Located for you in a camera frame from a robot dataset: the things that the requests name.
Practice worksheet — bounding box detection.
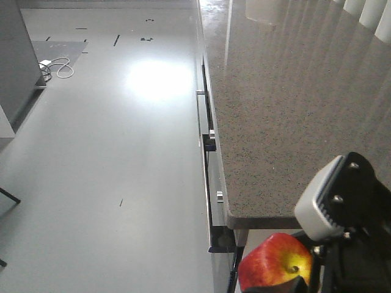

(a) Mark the white power adapter with cable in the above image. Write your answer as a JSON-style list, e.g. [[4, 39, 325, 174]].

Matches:
[[38, 57, 75, 81]]

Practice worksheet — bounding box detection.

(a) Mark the dark grey floor mat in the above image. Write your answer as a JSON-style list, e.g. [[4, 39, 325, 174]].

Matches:
[[32, 41, 88, 66]]

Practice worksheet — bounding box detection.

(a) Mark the grey stone counter cabinet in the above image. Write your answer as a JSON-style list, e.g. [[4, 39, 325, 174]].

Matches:
[[201, 1, 390, 283]]

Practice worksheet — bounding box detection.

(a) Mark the grey cabinet at left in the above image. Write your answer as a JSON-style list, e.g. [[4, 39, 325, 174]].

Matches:
[[1, 1, 46, 144]]

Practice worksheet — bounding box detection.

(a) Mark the black frame leg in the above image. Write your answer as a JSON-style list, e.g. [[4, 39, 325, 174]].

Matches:
[[0, 187, 21, 268]]

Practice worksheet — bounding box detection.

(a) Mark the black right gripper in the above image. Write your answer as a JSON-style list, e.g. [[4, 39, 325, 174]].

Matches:
[[244, 152, 390, 293]]

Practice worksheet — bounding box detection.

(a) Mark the red yellow apple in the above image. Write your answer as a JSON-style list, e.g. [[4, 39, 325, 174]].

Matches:
[[238, 233, 313, 291]]

